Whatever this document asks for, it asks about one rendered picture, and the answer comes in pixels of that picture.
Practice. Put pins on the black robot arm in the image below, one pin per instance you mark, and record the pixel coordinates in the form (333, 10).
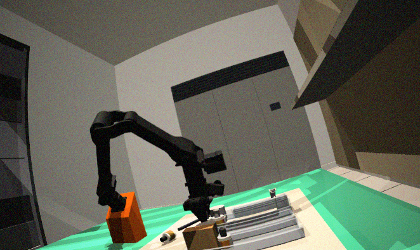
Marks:
(181, 150)

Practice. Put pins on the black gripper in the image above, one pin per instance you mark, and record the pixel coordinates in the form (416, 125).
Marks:
(196, 203)

